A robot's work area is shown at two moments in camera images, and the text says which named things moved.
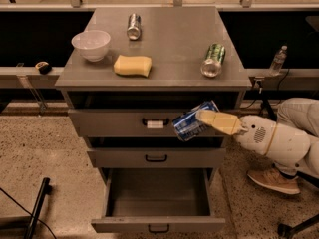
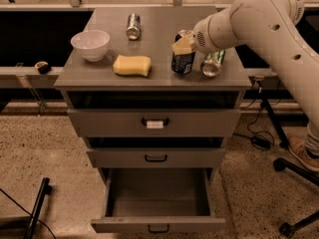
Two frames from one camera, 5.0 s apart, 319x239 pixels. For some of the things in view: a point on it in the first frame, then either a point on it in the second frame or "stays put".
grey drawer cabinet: (127, 72) stays put
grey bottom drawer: (159, 200) stays put
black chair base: (284, 230) stays put
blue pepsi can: (186, 126) to (182, 63)
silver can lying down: (134, 27) stays put
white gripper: (255, 135) to (203, 36)
